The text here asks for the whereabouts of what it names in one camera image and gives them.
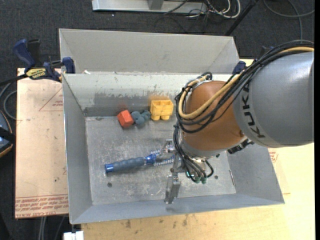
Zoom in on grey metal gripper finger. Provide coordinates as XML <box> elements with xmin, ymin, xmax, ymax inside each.
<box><xmin>171</xmin><ymin>180</ymin><xmax>182</xmax><ymax>202</ymax></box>
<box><xmin>164</xmin><ymin>178</ymin><xmax>174</xmax><ymax>205</ymax></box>

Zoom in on grey metal bin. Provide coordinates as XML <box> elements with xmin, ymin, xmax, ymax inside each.
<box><xmin>58</xmin><ymin>28</ymin><xmax>286</xmax><ymax>225</ymax></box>

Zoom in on yellow toy brick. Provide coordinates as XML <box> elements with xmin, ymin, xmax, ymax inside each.
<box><xmin>149</xmin><ymin>99</ymin><xmax>175</xmax><ymax>122</ymax></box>

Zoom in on dark green lumpy toy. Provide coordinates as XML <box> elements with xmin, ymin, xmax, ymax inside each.
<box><xmin>130</xmin><ymin>109</ymin><xmax>152</xmax><ymax>129</ymax></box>

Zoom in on red toy block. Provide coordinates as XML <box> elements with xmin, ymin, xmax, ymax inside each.
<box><xmin>116</xmin><ymin>109</ymin><xmax>135</xmax><ymax>129</ymax></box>

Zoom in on brown cardboard board, red print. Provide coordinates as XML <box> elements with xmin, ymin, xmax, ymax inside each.
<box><xmin>14</xmin><ymin>67</ymin><xmax>70</xmax><ymax>220</ymax></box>

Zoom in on blue handled wire whisk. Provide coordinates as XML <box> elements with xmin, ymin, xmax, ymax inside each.
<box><xmin>104</xmin><ymin>139</ymin><xmax>176</xmax><ymax>175</ymax></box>

